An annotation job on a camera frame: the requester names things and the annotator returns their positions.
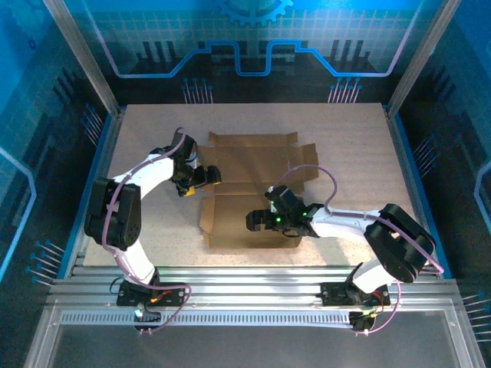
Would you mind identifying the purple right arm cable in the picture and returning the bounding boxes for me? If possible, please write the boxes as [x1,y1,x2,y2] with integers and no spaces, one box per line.
[272,164,445,337]

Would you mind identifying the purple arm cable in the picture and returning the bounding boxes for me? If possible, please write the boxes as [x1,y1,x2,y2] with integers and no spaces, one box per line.
[272,164,445,337]
[102,126,193,337]

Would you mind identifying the aluminium side rail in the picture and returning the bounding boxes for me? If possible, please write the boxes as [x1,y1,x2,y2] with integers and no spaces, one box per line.
[383,103,450,271]
[57,107,127,279]

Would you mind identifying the aluminium front frame rails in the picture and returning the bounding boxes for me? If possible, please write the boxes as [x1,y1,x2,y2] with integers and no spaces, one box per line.
[45,264,463,310]

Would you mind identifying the black cable connector block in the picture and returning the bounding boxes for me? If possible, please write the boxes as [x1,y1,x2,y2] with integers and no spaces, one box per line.
[348,310,376,333]
[133,305,162,331]

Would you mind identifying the slotted grey cable duct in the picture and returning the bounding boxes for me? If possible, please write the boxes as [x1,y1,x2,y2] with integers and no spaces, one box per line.
[60,310,356,327]

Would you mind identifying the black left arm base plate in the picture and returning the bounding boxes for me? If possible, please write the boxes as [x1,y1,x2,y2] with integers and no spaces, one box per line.
[117,281,186,307]

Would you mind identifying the brown cardboard paper box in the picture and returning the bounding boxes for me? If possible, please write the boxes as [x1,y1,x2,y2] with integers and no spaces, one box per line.
[197,131,320,250]

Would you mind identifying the aluminium corner post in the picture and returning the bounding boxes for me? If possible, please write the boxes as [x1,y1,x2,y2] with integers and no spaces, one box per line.
[386,0,463,116]
[41,0,123,116]

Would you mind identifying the grey front platform panel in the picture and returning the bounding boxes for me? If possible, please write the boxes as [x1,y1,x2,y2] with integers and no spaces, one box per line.
[23,302,485,368]

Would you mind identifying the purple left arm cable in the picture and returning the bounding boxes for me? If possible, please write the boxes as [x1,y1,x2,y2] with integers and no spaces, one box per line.
[102,126,193,337]

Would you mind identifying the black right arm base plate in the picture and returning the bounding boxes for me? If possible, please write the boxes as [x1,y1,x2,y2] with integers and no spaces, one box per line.
[320,281,391,307]

